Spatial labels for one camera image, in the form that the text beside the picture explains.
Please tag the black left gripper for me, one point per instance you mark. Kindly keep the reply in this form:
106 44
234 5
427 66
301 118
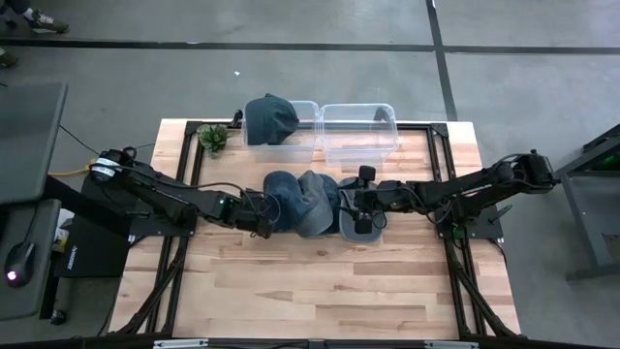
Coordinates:
254 213

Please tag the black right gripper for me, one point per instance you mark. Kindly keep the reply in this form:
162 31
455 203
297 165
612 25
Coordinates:
375 199

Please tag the blue denim baseball cap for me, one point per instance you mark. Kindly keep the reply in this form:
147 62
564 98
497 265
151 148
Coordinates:
290 199

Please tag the grey-blue baseball cap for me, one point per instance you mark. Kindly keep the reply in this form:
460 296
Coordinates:
349 230

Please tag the dark blue baseball cap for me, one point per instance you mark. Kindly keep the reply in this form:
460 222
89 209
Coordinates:
333 191

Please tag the grey baseball cap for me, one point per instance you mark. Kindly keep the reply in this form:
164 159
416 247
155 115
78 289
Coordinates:
315 213

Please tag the clear plastic bin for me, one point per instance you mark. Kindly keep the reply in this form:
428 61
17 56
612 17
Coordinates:
300 152
358 157

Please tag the dark teal baseball cap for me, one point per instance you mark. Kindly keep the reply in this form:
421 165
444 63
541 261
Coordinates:
269 118

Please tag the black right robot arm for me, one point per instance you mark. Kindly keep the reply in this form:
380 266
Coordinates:
465 191

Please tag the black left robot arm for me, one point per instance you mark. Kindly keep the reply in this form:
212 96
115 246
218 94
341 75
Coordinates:
160 191

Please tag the small potted succulent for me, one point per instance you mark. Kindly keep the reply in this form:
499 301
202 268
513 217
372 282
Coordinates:
213 136

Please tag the black control box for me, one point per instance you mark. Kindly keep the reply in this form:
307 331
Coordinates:
97 252

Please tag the black diagonal bar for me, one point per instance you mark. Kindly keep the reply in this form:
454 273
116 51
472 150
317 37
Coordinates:
87 206

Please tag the white yellow packet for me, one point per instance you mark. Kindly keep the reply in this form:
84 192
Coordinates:
60 237

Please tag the grey metal table stand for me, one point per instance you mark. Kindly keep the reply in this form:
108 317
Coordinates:
588 228

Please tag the black round knob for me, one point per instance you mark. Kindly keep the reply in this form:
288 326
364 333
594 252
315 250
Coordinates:
58 317

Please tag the dark grey flat panel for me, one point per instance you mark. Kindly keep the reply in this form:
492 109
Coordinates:
29 140

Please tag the black computer mouse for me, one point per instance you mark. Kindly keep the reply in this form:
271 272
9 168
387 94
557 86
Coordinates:
19 262

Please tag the grey desk pad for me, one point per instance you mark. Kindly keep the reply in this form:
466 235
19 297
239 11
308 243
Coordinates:
29 305

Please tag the person's shoe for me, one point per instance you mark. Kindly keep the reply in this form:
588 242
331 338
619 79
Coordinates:
44 22
7 58

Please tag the person's leg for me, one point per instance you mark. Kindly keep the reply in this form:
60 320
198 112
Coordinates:
14 6

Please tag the black frame clamp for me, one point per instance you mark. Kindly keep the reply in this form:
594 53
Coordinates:
237 117
382 114

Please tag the black aluminium table frame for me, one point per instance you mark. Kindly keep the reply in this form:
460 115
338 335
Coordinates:
438 130

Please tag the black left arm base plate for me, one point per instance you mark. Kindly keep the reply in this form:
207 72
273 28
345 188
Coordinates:
155 230

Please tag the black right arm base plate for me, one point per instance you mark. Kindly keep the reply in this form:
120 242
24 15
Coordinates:
484 229

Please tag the silver metal bracket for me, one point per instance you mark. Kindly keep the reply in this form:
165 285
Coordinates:
180 344
450 345

